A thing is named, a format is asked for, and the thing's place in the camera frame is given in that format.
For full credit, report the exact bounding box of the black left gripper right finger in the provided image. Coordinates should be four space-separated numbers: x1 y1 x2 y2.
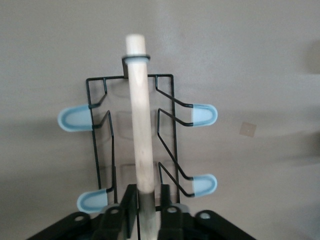
157 184 191 240

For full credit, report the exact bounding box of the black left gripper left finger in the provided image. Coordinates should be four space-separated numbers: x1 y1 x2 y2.
93 184 139 240

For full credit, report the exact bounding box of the black wire cup holder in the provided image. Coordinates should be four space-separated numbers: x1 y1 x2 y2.
57 33 218 240

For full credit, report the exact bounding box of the brown tape square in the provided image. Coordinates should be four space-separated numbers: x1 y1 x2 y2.
238 121 258 138

